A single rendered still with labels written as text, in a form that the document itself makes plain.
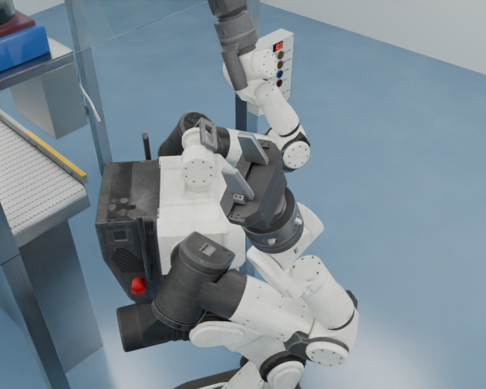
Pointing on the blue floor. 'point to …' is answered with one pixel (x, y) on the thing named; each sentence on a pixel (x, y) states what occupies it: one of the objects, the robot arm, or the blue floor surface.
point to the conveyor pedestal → (54, 293)
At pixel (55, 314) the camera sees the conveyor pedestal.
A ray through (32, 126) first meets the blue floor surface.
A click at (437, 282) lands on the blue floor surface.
